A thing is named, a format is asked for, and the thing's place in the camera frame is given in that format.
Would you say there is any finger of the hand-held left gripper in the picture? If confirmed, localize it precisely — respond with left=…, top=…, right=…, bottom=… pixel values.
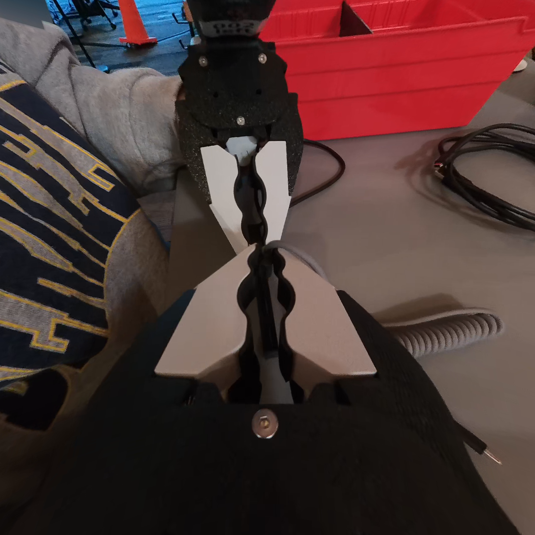
left=201, top=142, right=256, bottom=251
left=253, top=139, right=293, bottom=246

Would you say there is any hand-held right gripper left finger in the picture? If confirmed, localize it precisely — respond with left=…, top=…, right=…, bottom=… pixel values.
left=154, top=244, right=262, bottom=404

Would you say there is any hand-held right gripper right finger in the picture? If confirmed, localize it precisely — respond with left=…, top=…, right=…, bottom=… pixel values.
left=272, top=247, right=378, bottom=403

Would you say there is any grey usb cable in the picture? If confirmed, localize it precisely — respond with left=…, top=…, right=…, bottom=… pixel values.
left=261, top=239, right=504, bottom=358

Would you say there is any person's left forearm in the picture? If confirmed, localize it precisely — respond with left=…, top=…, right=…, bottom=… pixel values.
left=69, top=65, right=186, bottom=197

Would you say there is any orange traffic cone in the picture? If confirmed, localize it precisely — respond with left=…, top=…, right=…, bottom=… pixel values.
left=119, top=0, right=158, bottom=45

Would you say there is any red sheet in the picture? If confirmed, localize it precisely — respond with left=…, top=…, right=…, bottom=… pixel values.
left=259, top=0, right=535, bottom=141

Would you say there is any black office chair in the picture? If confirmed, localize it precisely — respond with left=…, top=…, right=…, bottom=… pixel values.
left=71, top=0, right=120, bottom=30

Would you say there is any grey printed sweatshirt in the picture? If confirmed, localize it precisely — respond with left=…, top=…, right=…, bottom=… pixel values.
left=0, top=17, right=184, bottom=535

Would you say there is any black usb hub cable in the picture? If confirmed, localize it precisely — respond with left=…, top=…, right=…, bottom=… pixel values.
left=290, top=139, right=347, bottom=207

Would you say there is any black cable with silver plug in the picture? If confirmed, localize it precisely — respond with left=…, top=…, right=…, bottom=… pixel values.
left=456, top=420, right=503, bottom=466

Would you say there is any black cable bundle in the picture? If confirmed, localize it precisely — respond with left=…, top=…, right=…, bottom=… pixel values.
left=432, top=122, right=535, bottom=232

